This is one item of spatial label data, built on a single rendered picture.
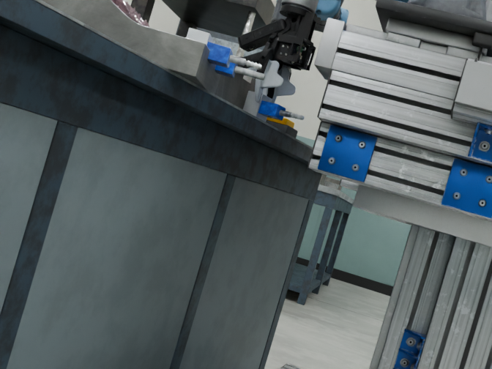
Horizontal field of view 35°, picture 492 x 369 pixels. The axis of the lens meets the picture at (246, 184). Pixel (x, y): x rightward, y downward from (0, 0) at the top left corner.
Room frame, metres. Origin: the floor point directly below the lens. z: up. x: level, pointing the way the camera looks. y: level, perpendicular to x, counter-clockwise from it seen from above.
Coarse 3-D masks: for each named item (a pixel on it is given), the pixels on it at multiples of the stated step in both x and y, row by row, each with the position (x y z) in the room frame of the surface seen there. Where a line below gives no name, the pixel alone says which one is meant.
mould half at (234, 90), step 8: (224, 80) 1.60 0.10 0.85; (232, 80) 1.64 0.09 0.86; (240, 80) 1.67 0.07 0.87; (224, 88) 1.61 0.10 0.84; (232, 88) 1.65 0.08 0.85; (240, 88) 1.68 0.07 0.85; (248, 88) 1.72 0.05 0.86; (224, 96) 1.62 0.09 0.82; (232, 96) 1.66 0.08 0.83; (240, 96) 1.70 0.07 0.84; (240, 104) 1.71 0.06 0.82
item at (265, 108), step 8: (248, 96) 1.68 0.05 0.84; (264, 96) 1.67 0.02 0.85; (248, 104) 1.67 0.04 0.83; (256, 104) 1.67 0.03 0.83; (264, 104) 1.66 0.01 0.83; (272, 104) 1.65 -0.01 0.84; (248, 112) 1.67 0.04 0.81; (256, 112) 1.66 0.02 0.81; (264, 112) 1.66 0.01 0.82; (272, 112) 1.65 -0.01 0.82; (280, 112) 1.66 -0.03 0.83; (288, 112) 1.65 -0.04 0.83; (264, 120) 1.70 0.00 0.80; (280, 120) 1.69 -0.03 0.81
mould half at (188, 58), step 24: (48, 0) 1.26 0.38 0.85; (72, 0) 1.25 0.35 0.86; (96, 0) 1.25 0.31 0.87; (96, 24) 1.25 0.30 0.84; (120, 24) 1.25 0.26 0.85; (144, 48) 1.25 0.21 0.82; (168, 48) 1.24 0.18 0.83; (192, 48) 1.24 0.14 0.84; (192, 72) 1.24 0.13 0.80; (216, 72) 1.43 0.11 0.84
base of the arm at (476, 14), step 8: (416, 0) 1.41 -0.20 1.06; (424, 0) 1.39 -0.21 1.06; (432, 0) 1.38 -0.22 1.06; (440, 0) 1.38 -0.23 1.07; (448, 0) 1.38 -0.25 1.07; (456, 0) 1.37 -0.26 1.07; (464, 0) 1.38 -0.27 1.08; (472, 0) 1.40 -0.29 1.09; (480, 0) 1.40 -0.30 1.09; (432, 8) 1.38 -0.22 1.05; (440, 8) 1.37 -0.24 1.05; (448, 8) 1.37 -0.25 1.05; (456, 8) 1.37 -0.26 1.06; (464, 8) 1.37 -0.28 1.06; (472, 8) 1.40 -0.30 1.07; (480, 8) 1.40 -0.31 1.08; (472, 16) 1.38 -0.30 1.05; (480, 16) 1.39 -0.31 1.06
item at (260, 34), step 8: (272, 24) 1.68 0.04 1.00; (280, 24) 1.67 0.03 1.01; (248, 32) 1.70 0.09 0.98; (256, 32) 1.69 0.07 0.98; (264, 32) 1.68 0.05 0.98; (240, 40) 1.71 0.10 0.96; (248, 40) 1.70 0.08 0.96; (256, 40) 1.69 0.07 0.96; (264, 40) 1.70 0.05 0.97; (248, 48) 1.72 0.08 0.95; (256, 48) 1.73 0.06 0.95
